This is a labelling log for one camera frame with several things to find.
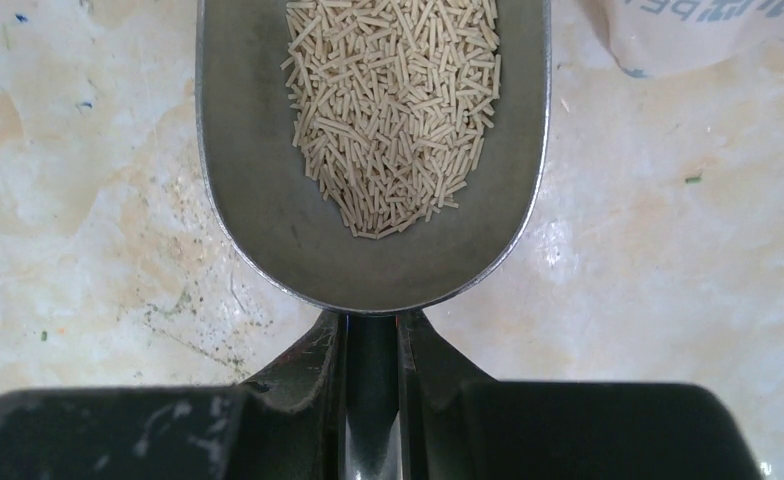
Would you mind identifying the beige litter pellets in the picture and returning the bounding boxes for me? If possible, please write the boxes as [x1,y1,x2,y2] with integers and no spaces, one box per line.
[282,0,502,240]

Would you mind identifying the pink cat litter bag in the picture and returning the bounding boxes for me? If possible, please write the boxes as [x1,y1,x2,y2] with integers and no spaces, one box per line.
[581,0,784,79]

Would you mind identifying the metal litter scoop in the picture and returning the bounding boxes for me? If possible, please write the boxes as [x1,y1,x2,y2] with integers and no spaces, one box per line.
[195,1,551,479]

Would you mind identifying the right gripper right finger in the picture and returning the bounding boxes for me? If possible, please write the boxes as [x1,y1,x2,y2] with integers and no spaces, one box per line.
[396,310,494,479]

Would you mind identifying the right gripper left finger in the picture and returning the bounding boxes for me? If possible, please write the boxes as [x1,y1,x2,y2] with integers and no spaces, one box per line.
[239,311,346,479]

